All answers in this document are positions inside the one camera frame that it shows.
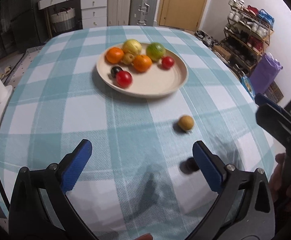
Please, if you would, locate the dark plum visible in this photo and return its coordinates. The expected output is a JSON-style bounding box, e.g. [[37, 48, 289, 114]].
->
[[179, 157, 200, 175], [111, 66, 122, 79]]

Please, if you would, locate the brown round fruit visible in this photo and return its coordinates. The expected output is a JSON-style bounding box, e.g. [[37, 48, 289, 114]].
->
[[178, 115, 194, 132]]

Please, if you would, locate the right hand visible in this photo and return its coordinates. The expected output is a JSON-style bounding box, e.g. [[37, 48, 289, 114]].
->
[[269, 153, 291, 211]]

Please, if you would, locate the left hand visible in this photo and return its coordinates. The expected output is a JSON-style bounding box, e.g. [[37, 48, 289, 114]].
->
[[135, 233, 153, 240]]

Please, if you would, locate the purple bag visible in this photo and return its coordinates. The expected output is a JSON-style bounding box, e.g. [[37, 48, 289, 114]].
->
[[249, 53, 283, 94]]

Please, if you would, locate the wooden shoe rack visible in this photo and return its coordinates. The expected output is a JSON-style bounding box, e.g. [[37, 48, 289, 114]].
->
[[220, 0, 275, 76]]

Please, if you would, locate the teal plaid tablecloth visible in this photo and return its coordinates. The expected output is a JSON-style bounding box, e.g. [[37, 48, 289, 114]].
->
[[0, 26, 275, 239]]

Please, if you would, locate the small red tomato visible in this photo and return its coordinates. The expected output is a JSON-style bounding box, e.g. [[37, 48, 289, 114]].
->
[[161, 56, 175, 69]]

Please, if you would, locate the green melon fruit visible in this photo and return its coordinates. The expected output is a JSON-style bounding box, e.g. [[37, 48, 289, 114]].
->
[[146, 42, 166, 62]]

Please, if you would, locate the right orange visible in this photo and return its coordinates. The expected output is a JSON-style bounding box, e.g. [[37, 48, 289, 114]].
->
[[132, 55, 153, 73]]

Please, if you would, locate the orange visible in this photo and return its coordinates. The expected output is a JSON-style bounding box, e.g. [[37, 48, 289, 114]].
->
[[105, 47, 124, 64], [132, 55, 153, 73]]

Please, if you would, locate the wooden door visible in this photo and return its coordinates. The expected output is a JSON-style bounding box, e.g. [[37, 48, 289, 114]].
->
[[157, 0, 207, 31]]

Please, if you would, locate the dotted floor rug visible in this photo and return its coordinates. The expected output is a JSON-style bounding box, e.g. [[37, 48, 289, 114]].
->
[[3, 46, 43, 89]]

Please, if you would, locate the small yellow pear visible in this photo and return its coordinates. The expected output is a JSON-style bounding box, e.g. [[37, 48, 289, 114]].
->
[[121, 53, 135, 66]]

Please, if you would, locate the yellow apple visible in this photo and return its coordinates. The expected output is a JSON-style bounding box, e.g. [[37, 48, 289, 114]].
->
[[122, 39, 142, 55]]

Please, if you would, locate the left orange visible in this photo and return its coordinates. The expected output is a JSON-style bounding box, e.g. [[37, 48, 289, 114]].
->
[[105, 47, 124, 64]]

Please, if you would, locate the silver suitcase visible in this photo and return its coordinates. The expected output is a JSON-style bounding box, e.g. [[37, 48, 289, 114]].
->
[[129, 0, 158, 26]]

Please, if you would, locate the woven laundry basket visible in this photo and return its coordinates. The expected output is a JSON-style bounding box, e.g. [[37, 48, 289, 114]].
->
[[50, 7, 76, 33]]

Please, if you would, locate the beige suitcase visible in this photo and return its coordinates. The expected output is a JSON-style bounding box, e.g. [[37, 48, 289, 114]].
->
[[107, 0, 131, 26]]

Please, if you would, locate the white drawer desk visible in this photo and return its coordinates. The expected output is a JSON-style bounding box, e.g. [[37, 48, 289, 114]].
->
[[38, 0, 107, 29]]

